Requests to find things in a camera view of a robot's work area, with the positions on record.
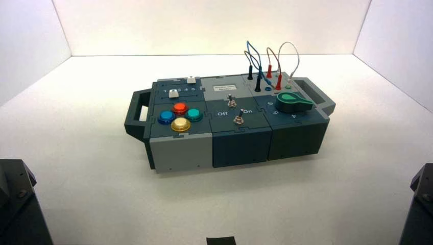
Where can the dark teal grey task box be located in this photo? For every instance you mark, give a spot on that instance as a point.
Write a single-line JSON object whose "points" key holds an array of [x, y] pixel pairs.
{"points": [[179, 154]]}

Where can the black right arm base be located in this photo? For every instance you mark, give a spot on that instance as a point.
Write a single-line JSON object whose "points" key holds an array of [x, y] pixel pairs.
{"points": [[419, 216]]}

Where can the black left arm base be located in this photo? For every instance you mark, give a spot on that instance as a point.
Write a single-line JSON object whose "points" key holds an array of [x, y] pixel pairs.
{"points": [[17, 209]]}

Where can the teal push button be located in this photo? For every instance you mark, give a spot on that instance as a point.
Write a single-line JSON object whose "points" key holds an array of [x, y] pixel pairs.
{"points": [[193, 115]]}

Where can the white printed label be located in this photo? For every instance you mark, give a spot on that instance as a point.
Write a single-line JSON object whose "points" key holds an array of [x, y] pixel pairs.
{"points": [[225, 88]]}

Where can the yellow push button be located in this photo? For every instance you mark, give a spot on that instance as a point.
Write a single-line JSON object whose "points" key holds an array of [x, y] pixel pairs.
{"points": [[180, 124]]}

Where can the red push button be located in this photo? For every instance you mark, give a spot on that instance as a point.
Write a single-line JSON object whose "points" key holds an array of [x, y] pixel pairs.
{"points": [[180, 108]]}

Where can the white slider knob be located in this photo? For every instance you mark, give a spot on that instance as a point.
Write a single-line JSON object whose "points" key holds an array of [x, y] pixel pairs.
{"points": [[173, 94], [191, 80]]}

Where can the blue push button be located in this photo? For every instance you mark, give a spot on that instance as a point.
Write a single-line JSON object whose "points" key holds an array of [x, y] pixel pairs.
{"points": [[166, 116]]}

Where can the green rotary knob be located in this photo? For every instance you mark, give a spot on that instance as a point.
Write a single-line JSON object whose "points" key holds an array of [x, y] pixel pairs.
{"points": [[289, 105]]}

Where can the black tape piece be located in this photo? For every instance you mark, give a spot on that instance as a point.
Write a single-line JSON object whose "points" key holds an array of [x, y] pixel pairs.
{"points": [[221, 241]]}

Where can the metal toggle switch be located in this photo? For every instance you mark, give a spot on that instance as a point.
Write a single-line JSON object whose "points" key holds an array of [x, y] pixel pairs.
{"points": [[231, 103], [239, 120]]}

